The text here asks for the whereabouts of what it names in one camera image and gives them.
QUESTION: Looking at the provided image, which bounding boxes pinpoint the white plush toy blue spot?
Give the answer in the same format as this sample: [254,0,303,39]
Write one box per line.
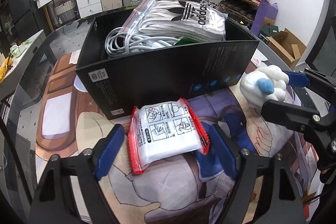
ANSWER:
[240,65,289,108]

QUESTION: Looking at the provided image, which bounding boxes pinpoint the red white packet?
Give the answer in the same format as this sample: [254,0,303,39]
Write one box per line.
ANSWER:
[127,98,210,174]

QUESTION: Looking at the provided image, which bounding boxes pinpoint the bagged white adidas socks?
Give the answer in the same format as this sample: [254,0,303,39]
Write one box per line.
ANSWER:
[120,0,227,42]

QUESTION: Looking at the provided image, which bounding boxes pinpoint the grey cable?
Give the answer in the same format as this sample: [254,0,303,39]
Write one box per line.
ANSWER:
[105,28,182,57]

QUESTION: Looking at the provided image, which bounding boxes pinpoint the open cardboard box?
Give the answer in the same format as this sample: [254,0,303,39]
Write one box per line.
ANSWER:
[267,28,306,69]

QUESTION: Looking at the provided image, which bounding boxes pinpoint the purple bag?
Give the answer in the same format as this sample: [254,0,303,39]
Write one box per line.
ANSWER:
[250,0,278,36]

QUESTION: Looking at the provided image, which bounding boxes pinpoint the black cardboard storage box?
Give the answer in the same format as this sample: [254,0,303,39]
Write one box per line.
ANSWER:
[76,9,259,119]

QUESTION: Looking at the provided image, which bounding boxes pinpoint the green packaged item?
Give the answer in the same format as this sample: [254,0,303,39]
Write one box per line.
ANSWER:
[174,37,201,46]

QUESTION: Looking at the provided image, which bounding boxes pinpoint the yellow bag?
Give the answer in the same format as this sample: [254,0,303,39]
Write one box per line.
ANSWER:
[0,56,13,82]

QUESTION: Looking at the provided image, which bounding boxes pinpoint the grey coffee table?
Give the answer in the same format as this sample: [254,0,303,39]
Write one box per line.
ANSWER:
[0,30,46,100]

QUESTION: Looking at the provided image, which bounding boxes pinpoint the black refrigerator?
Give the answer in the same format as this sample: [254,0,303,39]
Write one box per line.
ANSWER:
[8,0,51,41]

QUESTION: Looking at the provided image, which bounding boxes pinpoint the woven laundry basket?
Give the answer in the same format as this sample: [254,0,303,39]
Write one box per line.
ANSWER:
[54,0,78,25]

